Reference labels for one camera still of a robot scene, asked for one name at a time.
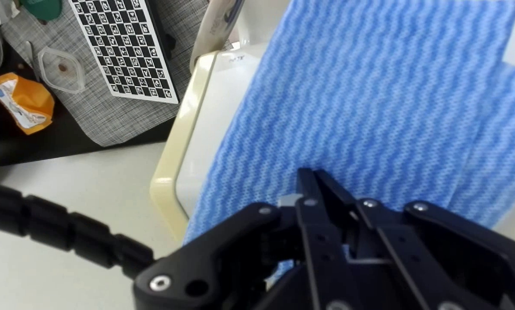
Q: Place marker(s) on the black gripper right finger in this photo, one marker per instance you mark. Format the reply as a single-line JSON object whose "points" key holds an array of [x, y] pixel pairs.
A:
{"points": [[439, 259]]}

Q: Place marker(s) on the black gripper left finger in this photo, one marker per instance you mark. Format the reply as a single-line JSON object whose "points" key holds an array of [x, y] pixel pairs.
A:
{"points": [[232, 252]]}

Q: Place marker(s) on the blue striped cleaning towel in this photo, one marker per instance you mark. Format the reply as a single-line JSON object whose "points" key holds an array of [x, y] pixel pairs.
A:
{"points": [[382, 87]]}

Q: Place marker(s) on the white gas stove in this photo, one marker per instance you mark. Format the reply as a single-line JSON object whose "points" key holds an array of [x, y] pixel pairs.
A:
{"points": [[215, 127]]}

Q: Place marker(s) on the grey woven placemat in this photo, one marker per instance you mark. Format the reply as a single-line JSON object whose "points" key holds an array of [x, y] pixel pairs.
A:
{"points": [[111, 123]]}

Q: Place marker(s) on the black-white calibration checkerboard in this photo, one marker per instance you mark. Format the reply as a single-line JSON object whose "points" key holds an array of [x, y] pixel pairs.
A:
{"points": [[124, 46]]}

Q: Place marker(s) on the black side table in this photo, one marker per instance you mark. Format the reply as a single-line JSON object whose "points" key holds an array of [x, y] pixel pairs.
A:
{"points": [[15, 149]]}

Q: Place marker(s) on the clear plastic container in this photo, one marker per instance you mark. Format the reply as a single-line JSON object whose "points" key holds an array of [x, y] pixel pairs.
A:
{"points": [[60, 70]]}

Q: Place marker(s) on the orange packet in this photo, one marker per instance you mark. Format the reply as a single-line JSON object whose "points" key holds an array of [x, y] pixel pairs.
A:
{"points": [[25, 101]]}

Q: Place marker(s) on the dark green lid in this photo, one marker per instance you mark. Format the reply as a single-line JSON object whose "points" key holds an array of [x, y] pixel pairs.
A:
{"points": [[41, 9]]}

